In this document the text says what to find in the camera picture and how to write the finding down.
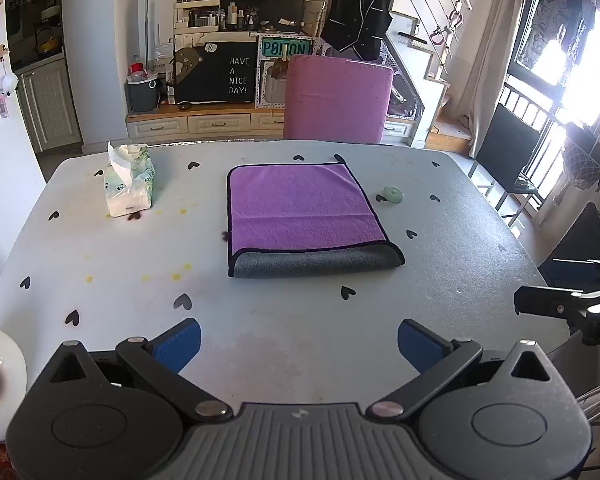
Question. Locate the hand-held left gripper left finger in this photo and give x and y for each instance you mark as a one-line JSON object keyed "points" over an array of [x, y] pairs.
{"points": [[179, 344]]}

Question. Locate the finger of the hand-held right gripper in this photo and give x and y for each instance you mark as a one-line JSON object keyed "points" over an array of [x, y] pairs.
{"points": [[555, 304], [572, 271]]}

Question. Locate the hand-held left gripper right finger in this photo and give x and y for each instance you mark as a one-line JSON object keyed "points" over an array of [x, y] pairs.
{"points": [[420, 344]]}

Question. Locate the purple and grey towel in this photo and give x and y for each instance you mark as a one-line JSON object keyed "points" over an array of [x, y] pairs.
{"points": [[300, 200]]}

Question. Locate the dark fabric chair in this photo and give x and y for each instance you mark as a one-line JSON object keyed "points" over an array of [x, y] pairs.
{"points": [[580, 240]]}

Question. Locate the hanging net bag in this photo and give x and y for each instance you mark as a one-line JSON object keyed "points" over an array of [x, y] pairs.
{"points": [[587, 160]]}

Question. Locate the black folding chair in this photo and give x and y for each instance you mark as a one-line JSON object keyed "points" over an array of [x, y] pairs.
{"points": [[507, 145]]}

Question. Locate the small green round tape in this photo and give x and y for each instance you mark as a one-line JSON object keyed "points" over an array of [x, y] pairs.
{"points": [[393, 194]]}

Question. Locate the green white tissue pack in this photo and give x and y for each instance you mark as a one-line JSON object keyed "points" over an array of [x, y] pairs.
{"points": [[130, 185]]}

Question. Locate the white round lamp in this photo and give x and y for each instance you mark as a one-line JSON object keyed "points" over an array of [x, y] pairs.
{"points": [[2, 385]]}

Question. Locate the cream low drawer cabinet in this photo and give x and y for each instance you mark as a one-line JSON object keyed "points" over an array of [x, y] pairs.
{"points": [[205, 122]]}

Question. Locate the beige curtain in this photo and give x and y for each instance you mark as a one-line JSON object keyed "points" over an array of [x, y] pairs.
{"points": [[500, 60]]}

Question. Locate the grey waste bin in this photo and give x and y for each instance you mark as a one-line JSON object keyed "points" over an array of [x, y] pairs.
{"points": [[142, 95]]}

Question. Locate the hanging dark clothes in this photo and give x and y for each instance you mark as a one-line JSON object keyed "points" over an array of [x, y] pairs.
{"points": [[565, 15]]}

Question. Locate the pink upholstered chair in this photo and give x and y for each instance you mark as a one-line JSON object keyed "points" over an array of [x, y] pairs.
{"points": [[335, 100]]}

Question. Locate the cream kitchen cabinet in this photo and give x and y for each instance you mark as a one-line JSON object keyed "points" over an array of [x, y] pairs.
{"points": [[50, 105]]}

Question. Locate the black printed cloth cover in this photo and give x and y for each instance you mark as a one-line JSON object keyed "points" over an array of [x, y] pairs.
{"points": [[220, 75]]}

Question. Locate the metal stair railing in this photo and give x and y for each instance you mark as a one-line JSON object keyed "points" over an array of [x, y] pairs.
{"points": [[440, 15]]}

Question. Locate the green framed sign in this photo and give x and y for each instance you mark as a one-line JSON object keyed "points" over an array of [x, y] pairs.
{"points": [[285, 48]]}

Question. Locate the yellow kettle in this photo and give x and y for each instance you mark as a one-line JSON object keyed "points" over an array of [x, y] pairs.
{"points": [[47, 42]]}

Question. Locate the white cosmetics rack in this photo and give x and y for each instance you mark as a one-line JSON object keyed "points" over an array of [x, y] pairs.
{"points": [[200, 15]]}

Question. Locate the black vest with white trim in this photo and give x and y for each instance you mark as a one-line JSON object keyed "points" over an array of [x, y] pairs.
{"points": [[360, 10]]}

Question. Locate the metal chair frame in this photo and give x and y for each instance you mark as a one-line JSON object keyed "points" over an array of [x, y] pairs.
{"points": [[597, 400]]}

